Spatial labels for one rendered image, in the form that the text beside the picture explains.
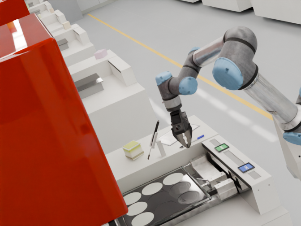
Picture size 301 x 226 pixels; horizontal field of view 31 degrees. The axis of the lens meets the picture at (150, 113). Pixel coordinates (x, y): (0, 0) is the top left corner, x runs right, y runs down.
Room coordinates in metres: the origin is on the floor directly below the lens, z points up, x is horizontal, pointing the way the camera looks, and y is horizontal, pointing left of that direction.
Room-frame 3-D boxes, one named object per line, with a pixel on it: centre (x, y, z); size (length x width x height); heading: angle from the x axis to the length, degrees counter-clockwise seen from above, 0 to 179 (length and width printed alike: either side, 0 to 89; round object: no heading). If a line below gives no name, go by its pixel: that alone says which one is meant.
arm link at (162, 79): (2.23, -0.11, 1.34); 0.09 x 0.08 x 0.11; 38
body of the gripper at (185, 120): (2.24, -0.11, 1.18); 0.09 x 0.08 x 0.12; 170
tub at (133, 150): (2.49, 0.15, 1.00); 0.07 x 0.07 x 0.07; 26
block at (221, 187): (2.02, -0.18, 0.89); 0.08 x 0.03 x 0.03; 99
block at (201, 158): (2.34, -0.13, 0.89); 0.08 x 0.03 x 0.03; 99
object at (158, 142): (2.38, 0.03, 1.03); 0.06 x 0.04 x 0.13; 99
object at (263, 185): (2.11, -0.27, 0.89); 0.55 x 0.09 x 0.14; 9
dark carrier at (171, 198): (2.12, 0.10, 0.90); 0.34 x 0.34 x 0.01; 9
